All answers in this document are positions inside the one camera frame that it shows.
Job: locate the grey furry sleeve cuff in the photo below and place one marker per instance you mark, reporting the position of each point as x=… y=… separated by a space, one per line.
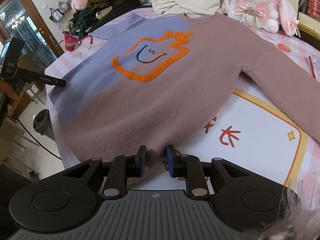
x=300 y=205

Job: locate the thin red stick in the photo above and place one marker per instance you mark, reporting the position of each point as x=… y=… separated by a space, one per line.
x=312 y=67

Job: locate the black trash bin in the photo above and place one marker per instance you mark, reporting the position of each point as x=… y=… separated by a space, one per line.
x=43 y=125

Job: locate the pink plush toy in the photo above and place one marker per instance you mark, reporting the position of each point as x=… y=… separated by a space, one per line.
x=78 y=1

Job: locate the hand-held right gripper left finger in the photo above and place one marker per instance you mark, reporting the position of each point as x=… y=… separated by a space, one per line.
x=142 y=162

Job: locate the red small bag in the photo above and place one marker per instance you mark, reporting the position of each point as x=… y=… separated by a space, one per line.
x=70 y=42

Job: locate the wooden door with glass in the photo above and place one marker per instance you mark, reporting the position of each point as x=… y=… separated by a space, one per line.
x=30 y=25

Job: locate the dark green cloth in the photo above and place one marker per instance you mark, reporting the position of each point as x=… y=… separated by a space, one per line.
x=83 y=21

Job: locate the purple and mauve knit sweater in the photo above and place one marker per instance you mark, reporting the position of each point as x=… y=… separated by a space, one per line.
x=162 y=100

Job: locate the person's left hand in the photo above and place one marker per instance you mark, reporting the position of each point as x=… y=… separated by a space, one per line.
x=15 y=102

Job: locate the white wall switch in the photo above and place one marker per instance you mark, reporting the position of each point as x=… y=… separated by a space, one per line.
x=44 y=6

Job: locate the red boxed book set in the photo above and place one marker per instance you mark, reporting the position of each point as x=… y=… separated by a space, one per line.
x=314 y=1

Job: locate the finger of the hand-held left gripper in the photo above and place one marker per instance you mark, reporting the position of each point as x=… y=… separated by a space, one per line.
x=45 y=78

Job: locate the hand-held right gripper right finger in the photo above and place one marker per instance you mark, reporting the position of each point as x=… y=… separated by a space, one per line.
x=170 y=163

